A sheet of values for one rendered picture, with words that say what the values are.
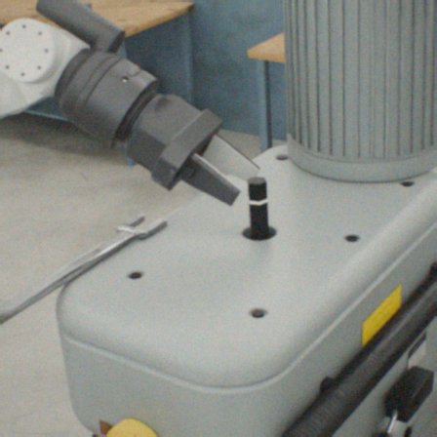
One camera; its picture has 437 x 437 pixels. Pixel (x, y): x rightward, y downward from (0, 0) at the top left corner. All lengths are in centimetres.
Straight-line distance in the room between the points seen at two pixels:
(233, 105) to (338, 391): 556
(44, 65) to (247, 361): 37
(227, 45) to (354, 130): 522
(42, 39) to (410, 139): 43
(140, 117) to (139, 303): 20
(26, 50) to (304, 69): 32
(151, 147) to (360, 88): 26
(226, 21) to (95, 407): 540
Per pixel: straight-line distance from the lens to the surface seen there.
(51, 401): 403
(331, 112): 111
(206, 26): 638
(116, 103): 98
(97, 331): 91
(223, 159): 103
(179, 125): 99
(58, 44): 100
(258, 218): 100
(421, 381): 114
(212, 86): 649
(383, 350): 98
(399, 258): 104
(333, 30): 108
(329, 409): 90
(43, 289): 94
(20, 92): 110
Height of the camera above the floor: 236
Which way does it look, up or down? 26 degrees down
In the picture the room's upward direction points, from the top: 4 degrees counter-clockwise
